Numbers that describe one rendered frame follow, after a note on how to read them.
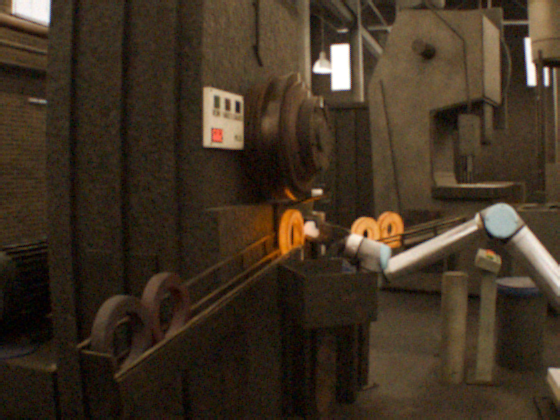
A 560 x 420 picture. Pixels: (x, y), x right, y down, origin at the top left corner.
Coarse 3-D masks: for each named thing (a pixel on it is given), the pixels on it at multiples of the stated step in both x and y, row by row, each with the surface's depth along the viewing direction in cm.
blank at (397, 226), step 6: (384, 216) 264; (390, 216) 266; (396, 216) 268; (378, 222) 264; (384, 222) 264; (390, 222) 266; (396, 222) 268; (384, 228) 264; (396, 228) 269; (402, 228) 271; (384, 234) 264; (390, 234) 270; (384, 240) 264; (390, 246) 266
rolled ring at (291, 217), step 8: (288, 216) 212; (296, 216) 217; (280, 224) 210; (288, 224) 210; (296, 224) 222; (280, 232) 209; (288, 232) 209; (296, 232) 223; (280, 240) 209; (288, 240) 209; (296, 240) 223; (288, 248) 210
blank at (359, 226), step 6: (360, 222) 255; (366, 222) 257; (372, 222) 259; (354, 228) 254; (360, 228) 255; (366, 228) 259; (372, 228) 259; (378, 228) 261; (360, 234) 255; (372, 234) 260; (378, 234) 262
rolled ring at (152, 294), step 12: (156, 276) 130; (168, 276) 131; (156, 288) 126; (168, 288) 131; (180, 288) 136; (144, 300) 125; (156, 300) 126; (180, 300) 138; (156, 312) 126; (180, 312) 138; (156, 324) 126; (180, 324) 137; (156, 336) 125
